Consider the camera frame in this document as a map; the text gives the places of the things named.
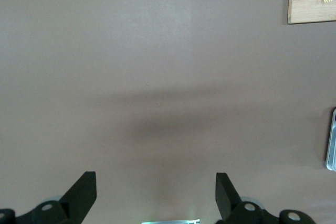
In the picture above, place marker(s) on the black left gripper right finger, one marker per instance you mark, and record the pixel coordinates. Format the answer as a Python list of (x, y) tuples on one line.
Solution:
[(227, 200)]

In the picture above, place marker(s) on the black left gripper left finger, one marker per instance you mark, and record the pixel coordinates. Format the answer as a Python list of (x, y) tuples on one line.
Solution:
[(78, 200)]

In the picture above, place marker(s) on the silver digital kitchen scale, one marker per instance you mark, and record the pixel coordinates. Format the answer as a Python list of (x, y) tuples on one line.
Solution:
[(333, 142)]

